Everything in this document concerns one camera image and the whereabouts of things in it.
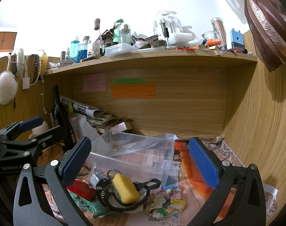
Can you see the dark wine bottle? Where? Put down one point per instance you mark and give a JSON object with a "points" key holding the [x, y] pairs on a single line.
{"points": [[60, 117]]}

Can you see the yellow sponge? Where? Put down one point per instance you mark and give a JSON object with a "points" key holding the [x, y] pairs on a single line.
{"points": [[126, 189]]}

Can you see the small white cardboard box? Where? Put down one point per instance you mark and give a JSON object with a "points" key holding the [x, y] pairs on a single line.
{"points": [[122, 127]]}

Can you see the tall striped clear jar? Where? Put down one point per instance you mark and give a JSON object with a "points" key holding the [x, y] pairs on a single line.
{"points": [[217, 24]]}

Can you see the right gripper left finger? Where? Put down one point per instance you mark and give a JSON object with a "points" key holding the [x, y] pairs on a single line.
{"points": [[30, 203]]}

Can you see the blue liquid bottle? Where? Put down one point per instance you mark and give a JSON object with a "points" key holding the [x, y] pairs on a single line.
{"points": [[74, 48]]}

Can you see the green sticky note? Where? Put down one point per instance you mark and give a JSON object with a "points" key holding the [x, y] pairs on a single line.
{"points": [[128, 81]]}

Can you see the wooden shelf board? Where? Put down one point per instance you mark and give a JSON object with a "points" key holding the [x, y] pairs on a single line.
{"points": [[157, 59]]}

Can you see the white plastic sheet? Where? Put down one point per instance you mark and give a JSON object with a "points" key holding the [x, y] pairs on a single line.
{"points": [[82, 128]]}

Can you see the beaded black headband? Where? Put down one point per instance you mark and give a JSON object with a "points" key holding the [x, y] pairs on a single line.
{"points": [[37, 68]]}

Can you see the floral patterned cloth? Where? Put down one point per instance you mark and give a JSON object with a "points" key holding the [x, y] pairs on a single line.
{"points": [[165, 203]]}

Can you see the pink plastic bag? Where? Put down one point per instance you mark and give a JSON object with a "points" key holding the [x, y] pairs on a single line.
{"points": [[267, 22]]}

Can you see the red fabric pouch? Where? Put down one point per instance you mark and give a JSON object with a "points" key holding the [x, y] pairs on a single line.
{"points": [[82, 189]]}

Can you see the black strap headband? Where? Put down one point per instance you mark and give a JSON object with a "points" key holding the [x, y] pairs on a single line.
{"points": [[109, 198]]}

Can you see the crinkled silver plastic bag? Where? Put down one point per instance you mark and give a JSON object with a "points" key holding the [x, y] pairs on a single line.
{"points": [[95, 175]]}

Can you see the green cap spray bottle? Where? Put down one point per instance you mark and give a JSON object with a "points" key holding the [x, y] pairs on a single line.
{"points": [[116, 31]]}

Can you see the clear plastic lid box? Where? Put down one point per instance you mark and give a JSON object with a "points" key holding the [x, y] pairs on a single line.
{"points": [[119, 49]]}

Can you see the clear glass perfume bottle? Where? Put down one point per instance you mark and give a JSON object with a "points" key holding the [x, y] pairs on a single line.
{"points": [[125, 34]]}

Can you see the orange sticky note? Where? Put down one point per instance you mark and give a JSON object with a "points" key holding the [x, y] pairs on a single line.
{"points": [[147, 91]]}

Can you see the blue plastic block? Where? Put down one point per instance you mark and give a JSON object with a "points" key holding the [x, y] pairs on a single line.
{"points": [[237, 40]]}

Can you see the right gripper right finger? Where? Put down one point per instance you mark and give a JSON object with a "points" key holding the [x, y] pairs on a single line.
{"points": [[248, 206]]}

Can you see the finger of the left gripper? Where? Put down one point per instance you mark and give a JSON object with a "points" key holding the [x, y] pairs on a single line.
{"points": [[47, 139], [14, 130]]}

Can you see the stack of newspapers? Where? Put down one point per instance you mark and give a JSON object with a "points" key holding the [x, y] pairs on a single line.
{"points": [[100, 120]]}

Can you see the blue beads bottle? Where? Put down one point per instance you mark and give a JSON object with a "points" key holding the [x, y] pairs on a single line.
{"points": [[82, 49]]}

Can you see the green knitted cloth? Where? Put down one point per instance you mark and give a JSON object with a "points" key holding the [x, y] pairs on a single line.
{"points": [[95, 207]]}

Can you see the orange capped tube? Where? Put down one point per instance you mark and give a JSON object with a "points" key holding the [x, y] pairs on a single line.
{"points": [[213, 42]]}

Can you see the pink sticky note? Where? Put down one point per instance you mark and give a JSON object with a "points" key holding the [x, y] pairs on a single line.
{"points": [[94, 82]]}

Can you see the clear plastic storage box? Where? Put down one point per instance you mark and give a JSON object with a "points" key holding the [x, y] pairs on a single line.
{"points": [[141, 158]]}

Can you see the white fluffy puff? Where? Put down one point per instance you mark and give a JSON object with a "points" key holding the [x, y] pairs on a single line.
{"points": [[8, 87]]}

